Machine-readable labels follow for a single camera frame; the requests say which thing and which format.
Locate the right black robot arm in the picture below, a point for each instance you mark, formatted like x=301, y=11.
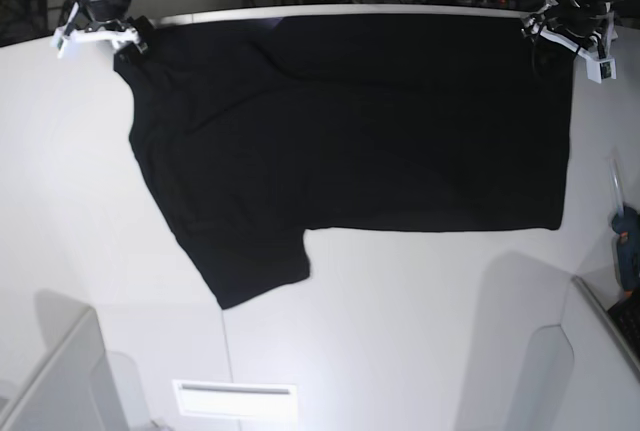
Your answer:
x=71, y=20

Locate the right white partition panel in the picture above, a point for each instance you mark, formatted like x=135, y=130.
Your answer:
x=578, y=374

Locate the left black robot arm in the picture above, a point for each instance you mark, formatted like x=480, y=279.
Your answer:
x=580, y=22

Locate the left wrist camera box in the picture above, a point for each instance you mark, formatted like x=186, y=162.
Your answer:
x=600, y=70

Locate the left white partition panel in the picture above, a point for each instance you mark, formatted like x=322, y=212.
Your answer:
x=72, y=388

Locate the clear glue stick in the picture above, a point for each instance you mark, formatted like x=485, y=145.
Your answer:
x=616, y=187

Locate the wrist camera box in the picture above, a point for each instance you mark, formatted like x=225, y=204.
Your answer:
x=61, y=40
x=600, y=70

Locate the black T-shirt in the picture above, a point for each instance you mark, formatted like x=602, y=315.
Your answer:
x=249, y=134

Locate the white partition panel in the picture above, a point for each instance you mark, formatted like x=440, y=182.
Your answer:
x=578, y=374
x=72, y=388

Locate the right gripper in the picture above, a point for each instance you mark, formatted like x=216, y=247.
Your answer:
x=112, y=16

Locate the blue glue gun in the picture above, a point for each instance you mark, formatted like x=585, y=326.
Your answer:
x=626, y=228

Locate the black keyboard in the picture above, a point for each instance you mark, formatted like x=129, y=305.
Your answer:
x=626, y=317

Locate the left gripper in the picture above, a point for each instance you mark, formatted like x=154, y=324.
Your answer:
x=610, y=36

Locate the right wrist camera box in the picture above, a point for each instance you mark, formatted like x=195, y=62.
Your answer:
x=61, y=40

